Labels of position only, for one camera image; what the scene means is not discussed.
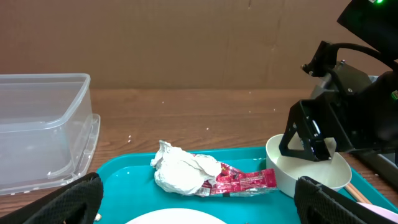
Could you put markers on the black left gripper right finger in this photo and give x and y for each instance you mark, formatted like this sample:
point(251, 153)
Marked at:
point(318, 204)

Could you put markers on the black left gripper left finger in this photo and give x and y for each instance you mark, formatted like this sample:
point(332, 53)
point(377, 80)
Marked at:
point(77, 202)

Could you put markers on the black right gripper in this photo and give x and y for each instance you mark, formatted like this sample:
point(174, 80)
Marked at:
point(359, 114)

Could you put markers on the wooden chopstick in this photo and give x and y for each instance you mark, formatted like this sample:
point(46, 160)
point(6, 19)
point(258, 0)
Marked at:
point(356, 194)

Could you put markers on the white bowl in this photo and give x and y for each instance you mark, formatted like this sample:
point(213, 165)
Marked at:
point(334, 173)

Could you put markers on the red snack wrapper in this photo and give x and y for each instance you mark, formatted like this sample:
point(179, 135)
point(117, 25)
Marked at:
point(232, 182)

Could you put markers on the white tissue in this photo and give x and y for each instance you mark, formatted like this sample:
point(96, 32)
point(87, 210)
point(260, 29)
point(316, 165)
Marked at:
point(184, 173)

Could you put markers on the teal plastic tray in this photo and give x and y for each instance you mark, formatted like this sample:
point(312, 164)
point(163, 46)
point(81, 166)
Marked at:
point(130, 191)

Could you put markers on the clear plastic bin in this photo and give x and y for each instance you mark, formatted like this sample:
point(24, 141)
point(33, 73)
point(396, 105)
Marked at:
point(49, 132)

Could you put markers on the grey dish rack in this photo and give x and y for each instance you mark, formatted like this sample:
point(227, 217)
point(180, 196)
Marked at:
point(382, 164)

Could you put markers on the pink plate with food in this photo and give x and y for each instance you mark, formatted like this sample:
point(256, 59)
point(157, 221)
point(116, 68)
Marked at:
point(176, 216)

